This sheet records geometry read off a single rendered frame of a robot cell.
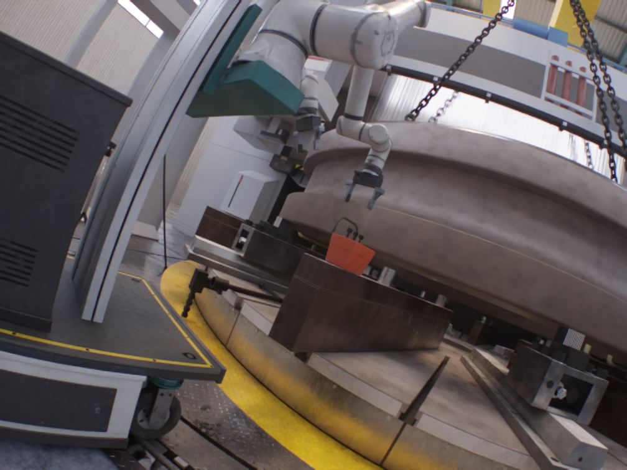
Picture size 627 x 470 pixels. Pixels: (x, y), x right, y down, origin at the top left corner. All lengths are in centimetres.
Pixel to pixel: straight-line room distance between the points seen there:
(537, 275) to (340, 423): 122
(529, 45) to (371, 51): 797
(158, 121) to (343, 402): 124
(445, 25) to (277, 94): 803
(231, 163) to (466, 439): 592
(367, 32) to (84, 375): 98
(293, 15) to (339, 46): 15
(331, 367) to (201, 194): 552
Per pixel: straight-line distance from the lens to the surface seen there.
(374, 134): 149
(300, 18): 92
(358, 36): 85
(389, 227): 208
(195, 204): 670
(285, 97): 84
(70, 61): 368
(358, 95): 151
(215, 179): 657
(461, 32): 863
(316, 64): 476
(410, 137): 232
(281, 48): 88
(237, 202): 569
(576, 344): 187
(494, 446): 146
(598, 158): 623
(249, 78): 80
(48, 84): 73
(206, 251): 246
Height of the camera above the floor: 72
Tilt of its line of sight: 2 degrees up
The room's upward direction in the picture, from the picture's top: 23 degrees clockwise
